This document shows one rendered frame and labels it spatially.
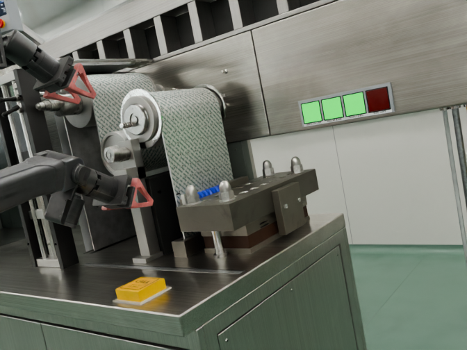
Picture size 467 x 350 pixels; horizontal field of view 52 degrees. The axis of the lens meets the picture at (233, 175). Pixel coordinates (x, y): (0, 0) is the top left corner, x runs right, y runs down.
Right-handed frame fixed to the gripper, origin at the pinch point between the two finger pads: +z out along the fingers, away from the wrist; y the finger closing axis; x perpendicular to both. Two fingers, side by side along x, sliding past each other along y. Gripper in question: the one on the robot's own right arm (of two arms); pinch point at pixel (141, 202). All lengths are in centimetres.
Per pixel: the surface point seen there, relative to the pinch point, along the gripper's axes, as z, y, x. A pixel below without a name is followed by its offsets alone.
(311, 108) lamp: 29, 25, 33
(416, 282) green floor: 241, -16, 21
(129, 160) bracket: 0.7, -8.5, 11.5
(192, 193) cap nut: 7.4, 8.5, 4.0
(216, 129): 19.8, 0.8, 27.0
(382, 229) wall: 282, -56, 67
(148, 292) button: -5.0, 13.8, -20.0
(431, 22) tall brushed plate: 23, 57, 45
